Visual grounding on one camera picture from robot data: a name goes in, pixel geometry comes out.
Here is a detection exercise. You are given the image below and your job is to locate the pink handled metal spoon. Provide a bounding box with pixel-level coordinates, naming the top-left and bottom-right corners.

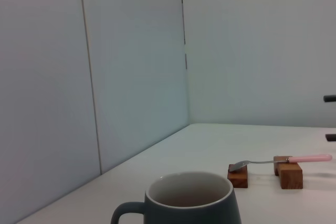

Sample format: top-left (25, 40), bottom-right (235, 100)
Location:
top-left (227, 154), bottom-right (333, 174)

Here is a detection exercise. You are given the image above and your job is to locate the dark grey ceramic mug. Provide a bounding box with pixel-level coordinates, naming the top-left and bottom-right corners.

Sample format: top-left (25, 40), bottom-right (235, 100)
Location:
top-left (110, 171), bottom-right (243, 224)

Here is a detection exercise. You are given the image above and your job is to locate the light brown notched wooden block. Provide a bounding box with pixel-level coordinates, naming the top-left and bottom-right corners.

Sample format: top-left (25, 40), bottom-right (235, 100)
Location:
top-left (273, 155), bottom-right (304, 190)

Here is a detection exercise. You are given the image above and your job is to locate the dark reddish wooden block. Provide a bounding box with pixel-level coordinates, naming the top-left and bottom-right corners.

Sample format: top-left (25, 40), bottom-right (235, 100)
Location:
top-left (227, 163), bottom-right (249, 189)

